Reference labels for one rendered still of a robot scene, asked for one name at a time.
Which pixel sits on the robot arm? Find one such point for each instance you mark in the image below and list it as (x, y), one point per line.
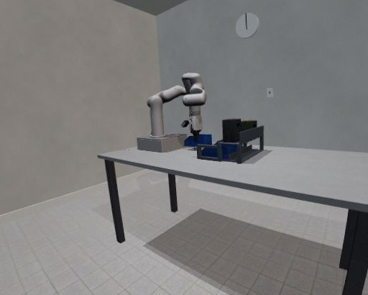
(193, 101)

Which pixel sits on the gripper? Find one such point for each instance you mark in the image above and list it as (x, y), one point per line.
(195, 125)

